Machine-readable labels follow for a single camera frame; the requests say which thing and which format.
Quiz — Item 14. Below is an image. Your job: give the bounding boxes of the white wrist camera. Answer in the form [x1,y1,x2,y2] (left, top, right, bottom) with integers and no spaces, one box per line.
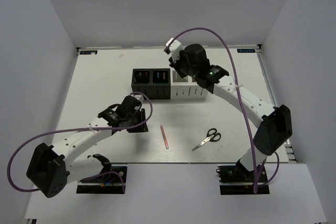
[164,38,183,63]
[130,94,144,103]

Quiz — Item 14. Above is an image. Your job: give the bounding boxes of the blue corner label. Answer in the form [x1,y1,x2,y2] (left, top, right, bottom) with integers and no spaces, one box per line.
[237,48,256,54]
[79,50,98,55]

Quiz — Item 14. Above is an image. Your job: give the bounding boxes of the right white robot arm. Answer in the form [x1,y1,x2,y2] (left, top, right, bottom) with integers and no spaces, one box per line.
[164,41,292,182]

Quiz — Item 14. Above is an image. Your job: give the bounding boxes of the pink pen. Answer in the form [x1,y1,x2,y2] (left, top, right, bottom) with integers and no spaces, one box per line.
[160,125,169,150]

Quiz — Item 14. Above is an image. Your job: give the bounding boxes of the black two-slot container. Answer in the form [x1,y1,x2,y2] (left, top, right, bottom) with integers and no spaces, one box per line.
[131,68,171,100]

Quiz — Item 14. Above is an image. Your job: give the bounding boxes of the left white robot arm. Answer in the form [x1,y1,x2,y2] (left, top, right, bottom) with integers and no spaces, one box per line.
[26,92,149,198]

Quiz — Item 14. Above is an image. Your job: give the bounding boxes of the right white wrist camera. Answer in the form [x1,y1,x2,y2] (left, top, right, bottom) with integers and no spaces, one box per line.
[164,38,183,63]

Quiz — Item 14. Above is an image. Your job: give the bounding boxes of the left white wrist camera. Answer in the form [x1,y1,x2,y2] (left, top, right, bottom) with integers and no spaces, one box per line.
[130,94,144,103]

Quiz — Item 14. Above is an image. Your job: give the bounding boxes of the white two-slot container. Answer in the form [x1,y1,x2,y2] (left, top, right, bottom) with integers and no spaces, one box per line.
[171,70,208,100]

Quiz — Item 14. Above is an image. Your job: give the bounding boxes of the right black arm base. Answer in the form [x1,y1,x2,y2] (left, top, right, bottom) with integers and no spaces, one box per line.
[216,165,255,196]

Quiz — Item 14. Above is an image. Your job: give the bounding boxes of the black handled scissors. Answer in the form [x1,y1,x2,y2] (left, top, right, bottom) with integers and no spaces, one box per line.
[192,128,222,151]

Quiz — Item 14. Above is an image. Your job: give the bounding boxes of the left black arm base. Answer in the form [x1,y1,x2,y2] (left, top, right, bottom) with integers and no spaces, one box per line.
[76,154,128,195]

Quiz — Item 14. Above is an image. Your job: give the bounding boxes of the left blue corner label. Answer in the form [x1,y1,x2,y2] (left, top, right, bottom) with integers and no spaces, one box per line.
[79,50,98,55]

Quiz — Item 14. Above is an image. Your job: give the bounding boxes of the right blue corner label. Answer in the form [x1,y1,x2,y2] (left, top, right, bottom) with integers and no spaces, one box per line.
[237,48,256,54]

